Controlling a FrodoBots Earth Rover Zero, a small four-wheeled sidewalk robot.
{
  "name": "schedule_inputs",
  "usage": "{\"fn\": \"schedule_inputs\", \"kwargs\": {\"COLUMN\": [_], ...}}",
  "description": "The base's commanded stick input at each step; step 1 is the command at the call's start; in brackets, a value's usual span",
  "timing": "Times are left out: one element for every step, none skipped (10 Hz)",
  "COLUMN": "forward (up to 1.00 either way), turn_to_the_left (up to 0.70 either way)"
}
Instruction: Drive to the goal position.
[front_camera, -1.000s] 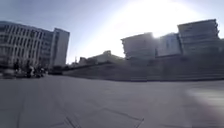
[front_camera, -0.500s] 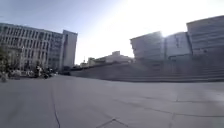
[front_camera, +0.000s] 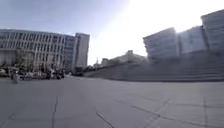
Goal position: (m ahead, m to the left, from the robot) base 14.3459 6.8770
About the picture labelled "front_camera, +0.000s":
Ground pale blocky building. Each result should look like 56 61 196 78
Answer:
142 9 224 61

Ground grey paved plaza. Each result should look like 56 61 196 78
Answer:
0 75 224 128

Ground large grey office building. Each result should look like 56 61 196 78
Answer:
0 28 91 72

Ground low pale distant building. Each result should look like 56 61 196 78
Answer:
99 49 148 67

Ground bare tree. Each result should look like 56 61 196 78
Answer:
14 48 36 72

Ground wide grey stone stairs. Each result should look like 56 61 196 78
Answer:
84 50 224 83

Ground row of parked bicycles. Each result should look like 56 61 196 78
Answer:
0 66 68 84

